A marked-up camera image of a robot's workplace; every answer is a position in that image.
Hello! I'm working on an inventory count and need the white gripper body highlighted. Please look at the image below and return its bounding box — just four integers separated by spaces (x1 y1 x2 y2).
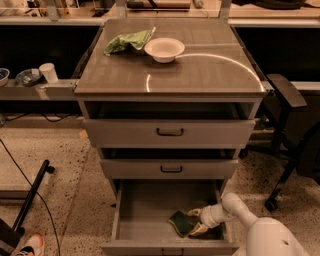
200 204 227 228

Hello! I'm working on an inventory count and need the green yellow sponge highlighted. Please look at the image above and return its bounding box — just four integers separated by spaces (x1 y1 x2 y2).
168 211 194 237

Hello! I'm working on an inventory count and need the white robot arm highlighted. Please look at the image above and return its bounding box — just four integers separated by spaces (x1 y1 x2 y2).
187 193 310 256

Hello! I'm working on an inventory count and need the bottom grey drawer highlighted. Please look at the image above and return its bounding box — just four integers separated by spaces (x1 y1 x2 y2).
102 180 238 256

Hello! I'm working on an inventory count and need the grey drawer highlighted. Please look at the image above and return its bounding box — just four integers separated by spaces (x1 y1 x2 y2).
100 148 238 179
102 180 238 256
83 101 257 150

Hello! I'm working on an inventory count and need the middle grey drawer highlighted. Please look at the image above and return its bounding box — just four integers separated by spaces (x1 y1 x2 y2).
100 148 238 179

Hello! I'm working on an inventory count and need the grey drawer cabinet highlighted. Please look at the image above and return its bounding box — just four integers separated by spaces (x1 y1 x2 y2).
73 17 269 256

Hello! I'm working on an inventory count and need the top grey drawer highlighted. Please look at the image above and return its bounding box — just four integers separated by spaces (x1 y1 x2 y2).
83 101 257 150

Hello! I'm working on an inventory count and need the black office chair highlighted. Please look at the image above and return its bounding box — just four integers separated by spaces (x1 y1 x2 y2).
248 73 320 213

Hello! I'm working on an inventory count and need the white orange sneaker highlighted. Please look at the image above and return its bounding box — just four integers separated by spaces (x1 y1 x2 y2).
13 233 45 256

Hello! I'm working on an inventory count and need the white bowl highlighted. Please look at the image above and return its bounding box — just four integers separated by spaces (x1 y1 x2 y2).
144 38 185 63

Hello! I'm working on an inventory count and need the grey side shelf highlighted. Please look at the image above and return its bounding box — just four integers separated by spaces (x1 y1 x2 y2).
0 79 78 101

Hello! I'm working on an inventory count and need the green crumpled bag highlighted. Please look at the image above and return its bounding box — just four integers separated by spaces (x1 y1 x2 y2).
104 27 156 55

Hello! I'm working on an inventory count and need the black metal stand leg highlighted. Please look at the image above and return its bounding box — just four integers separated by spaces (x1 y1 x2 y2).
0 160 55 256

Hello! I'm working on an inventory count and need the white paper cup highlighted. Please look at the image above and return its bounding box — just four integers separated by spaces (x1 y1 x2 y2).
39 63 58 83

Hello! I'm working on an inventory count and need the blue patterned bowl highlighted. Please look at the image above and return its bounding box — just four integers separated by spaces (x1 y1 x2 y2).
15 68 42 87

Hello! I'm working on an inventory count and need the black floor cable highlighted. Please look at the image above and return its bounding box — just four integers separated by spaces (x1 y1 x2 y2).
0 138 62 256

